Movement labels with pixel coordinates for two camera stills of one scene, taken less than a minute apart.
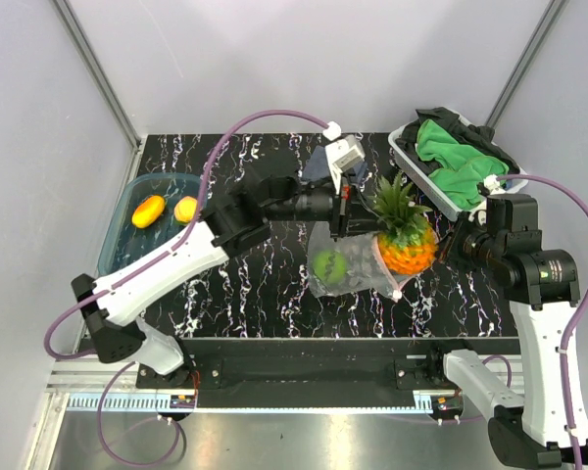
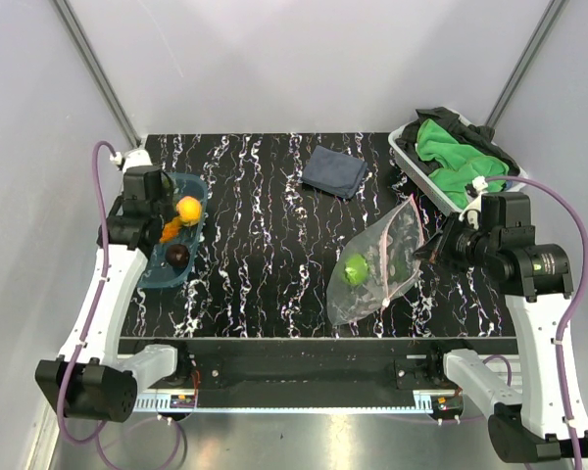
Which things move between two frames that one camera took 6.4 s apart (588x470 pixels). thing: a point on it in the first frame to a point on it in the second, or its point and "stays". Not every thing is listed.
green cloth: (461, 180) stays
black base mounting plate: (319, 373) stays
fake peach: (185, 209) stays
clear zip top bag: (350, 264) to (378, 263)
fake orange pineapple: (409, 243) to (171, 228)
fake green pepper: (330, 266) to (356, 269)
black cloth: (480, 136) stays
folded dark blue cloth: (317, 166) stays
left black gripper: (344, 203) to (170, 211)
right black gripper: (449, 253) stays
